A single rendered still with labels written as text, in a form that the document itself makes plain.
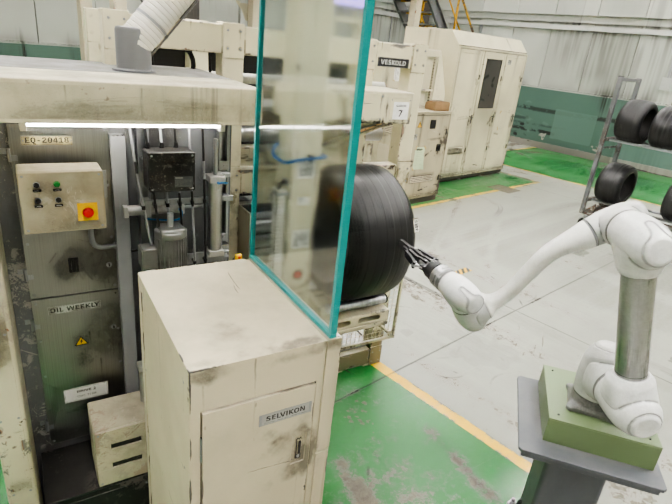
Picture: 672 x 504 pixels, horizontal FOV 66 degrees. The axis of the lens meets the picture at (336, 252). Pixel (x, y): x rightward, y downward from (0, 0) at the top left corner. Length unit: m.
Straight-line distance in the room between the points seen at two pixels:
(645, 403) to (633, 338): 0.23
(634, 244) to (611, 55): 12.03
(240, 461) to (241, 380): 0.25
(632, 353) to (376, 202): 1.03
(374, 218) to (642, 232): 0.91
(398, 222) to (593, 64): 11.91
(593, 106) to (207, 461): 12.86
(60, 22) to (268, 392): 10.06
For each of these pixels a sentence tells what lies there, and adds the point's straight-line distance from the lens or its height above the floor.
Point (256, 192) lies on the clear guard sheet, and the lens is 1.67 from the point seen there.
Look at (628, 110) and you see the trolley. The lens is 7.41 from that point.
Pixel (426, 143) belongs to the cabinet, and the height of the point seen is 0.84.
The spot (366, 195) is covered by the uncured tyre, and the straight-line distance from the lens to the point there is 2.05.
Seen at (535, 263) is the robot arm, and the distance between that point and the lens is 1.89.
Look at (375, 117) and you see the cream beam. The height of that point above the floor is 1.67.
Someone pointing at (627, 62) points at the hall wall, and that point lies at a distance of 13.53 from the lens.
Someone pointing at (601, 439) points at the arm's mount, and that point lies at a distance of 2.23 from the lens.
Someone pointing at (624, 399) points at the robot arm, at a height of 0.98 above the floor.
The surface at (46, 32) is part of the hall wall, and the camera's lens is 10.96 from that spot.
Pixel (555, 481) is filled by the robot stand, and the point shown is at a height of 0.44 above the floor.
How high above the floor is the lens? 1.97
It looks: 22 degrees down
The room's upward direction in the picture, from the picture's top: 6 degrees clockwise
